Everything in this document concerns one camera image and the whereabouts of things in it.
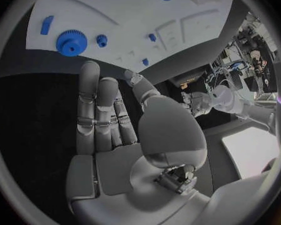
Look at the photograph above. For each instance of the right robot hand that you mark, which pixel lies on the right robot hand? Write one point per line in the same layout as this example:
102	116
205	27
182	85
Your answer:
112	172

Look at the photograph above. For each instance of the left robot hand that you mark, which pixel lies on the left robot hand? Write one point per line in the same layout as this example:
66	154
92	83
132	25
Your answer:
198	103

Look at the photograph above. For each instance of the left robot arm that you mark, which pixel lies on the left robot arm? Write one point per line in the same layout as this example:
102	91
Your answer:
227	98

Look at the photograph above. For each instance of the white task board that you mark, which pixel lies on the white task board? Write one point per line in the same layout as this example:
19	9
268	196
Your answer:
131	13

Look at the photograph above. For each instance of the small blue peg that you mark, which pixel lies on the small blue peg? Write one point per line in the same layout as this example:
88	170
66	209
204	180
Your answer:
152	37
145	61

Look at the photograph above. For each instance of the person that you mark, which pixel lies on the person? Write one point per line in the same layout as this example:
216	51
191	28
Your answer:
256	60

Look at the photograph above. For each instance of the small blue gear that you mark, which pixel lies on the small blue gear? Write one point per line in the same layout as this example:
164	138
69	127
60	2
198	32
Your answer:
101	40

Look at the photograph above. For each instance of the large blue gear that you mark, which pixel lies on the large blue gear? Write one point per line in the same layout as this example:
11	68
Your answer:
71	43

